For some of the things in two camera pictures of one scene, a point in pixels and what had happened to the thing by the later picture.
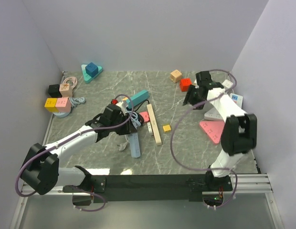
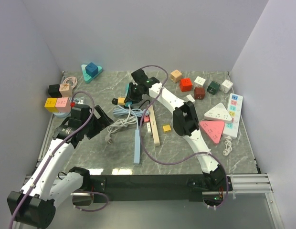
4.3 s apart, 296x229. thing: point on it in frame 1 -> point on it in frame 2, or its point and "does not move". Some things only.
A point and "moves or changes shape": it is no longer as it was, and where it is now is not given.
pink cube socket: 63,105 does not move
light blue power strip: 134,145 moves or changes shape
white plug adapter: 149,127 does not move
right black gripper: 189,98 -> 130,97
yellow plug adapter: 167,128 does not move
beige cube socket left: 66,90 does not move
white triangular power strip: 213,115 does not move
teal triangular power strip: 87,78 does not move
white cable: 122,146 moves or changes shape
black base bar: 127,188 does not move
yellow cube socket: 50,105 does not move
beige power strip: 153,124 does not move
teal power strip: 138,98 moves or changes shape
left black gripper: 129,128 -> 101,122
